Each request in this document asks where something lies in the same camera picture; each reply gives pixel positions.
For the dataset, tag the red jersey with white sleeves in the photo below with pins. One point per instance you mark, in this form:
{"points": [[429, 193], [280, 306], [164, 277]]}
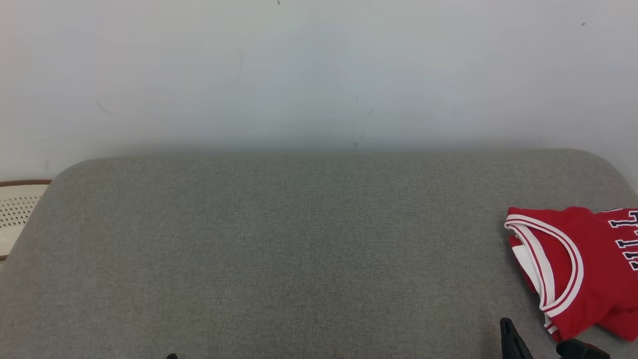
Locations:
{"points": [[588, 249]]}

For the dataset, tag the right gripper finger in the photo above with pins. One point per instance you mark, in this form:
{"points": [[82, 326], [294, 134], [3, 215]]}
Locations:
{"points": [[513, 344]]}

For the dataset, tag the cream perforated laundry basket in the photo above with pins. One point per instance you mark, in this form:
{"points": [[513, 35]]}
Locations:
{"points": [[17, 214]]}

